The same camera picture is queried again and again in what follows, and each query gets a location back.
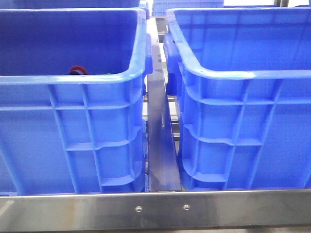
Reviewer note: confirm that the steel divider bar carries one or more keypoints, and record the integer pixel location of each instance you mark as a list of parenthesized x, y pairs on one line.
[(162, 161)]

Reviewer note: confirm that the right blue plastic bin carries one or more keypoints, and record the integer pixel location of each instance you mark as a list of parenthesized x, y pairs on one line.
[(243, 80)]

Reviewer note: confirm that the blue plastic bin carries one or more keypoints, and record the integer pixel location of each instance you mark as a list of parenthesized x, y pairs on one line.
[(72, 134), (243, 80)]

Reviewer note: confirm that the left blue plastic bin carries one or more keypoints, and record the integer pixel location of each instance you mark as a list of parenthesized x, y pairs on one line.
[(72, 134)]

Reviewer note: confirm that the far right blue bin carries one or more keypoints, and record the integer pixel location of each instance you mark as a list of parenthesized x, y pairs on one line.
[(160, 7)]

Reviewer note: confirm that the far left blue bin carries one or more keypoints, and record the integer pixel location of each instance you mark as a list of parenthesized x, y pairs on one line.
[(46, 4)]

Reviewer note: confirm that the steel front rail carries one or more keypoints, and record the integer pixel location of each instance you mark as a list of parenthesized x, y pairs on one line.
[(156, 211)]

